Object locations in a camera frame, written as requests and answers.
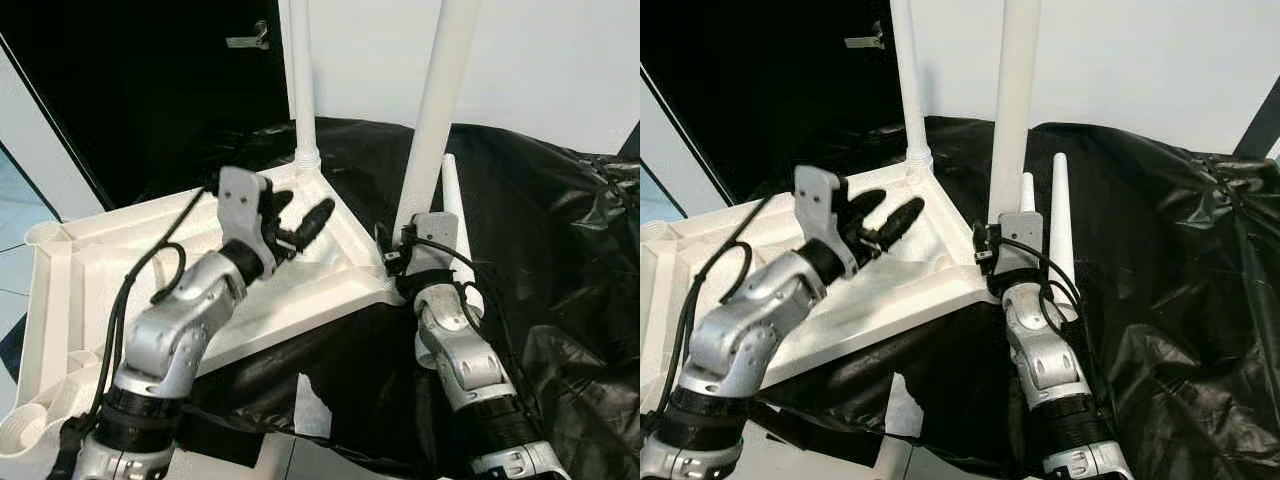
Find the white plastic children table top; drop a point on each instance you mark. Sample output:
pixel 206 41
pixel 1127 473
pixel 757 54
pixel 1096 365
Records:
pixel 680 290
pixel 60 300

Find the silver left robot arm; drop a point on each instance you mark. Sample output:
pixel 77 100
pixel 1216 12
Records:
pixel 740 340
pixel 165 335

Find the black door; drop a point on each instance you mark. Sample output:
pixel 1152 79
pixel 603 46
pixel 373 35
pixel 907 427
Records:
pixel 130 100
pixel 750 100

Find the black plastic cover sheet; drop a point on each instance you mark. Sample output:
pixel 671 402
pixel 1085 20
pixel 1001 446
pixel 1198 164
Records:
pixel 1160 220
pixel 560 220

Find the white support table leg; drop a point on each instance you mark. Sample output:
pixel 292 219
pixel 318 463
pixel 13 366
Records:
pixel 278 462
pixel 897 464

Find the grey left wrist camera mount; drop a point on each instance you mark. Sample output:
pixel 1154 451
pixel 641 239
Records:
pixel 240 200
pixel 818 200

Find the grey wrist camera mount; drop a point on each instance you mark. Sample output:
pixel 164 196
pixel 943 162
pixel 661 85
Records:
pixel 818 200
pixel 1022 225
pixel 240 200
pixel 440 225

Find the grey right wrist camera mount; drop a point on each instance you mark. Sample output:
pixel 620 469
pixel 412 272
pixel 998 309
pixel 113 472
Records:
pixel 1022 225
pixel 440 225

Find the dark window frame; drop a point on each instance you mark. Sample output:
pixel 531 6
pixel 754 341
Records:
pixel 1260 125
pixel 633 138

